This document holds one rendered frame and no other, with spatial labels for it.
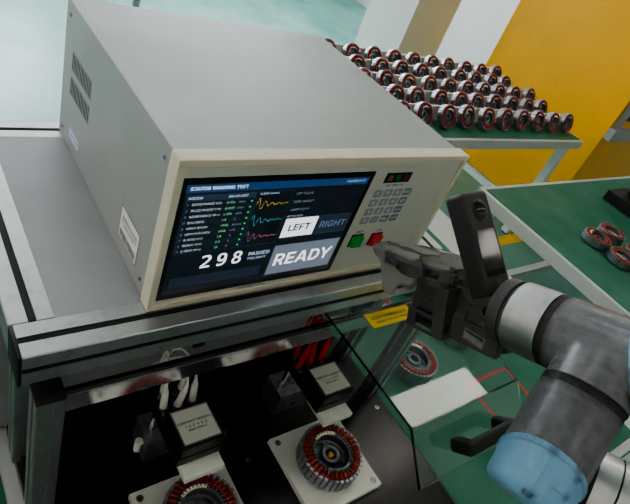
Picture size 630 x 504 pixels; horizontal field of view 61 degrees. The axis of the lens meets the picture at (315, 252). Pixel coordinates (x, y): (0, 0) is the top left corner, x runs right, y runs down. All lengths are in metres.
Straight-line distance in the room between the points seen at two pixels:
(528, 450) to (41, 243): 0.56
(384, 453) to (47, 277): 0.68
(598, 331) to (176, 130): 0.44
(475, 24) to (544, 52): 2.79
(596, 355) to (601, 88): 3.69
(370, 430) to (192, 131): 0.71
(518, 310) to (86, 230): 0.52
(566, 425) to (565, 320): 0.10
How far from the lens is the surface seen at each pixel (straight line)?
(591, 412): 0.52
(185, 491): 0.87
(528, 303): 0.57
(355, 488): 1.00
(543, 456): 0.51
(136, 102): 0.62
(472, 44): 7.07
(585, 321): 0.55
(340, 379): 0.93
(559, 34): 4.36
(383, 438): 1.10
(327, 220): 0.68
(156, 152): 0.57
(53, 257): 0.70
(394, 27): 4.62
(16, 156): 0.86
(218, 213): 0.58
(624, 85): 4.11
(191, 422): 0.80
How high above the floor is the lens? 1.58
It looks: 35 degrees down
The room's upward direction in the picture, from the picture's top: 24 degrees clockwise
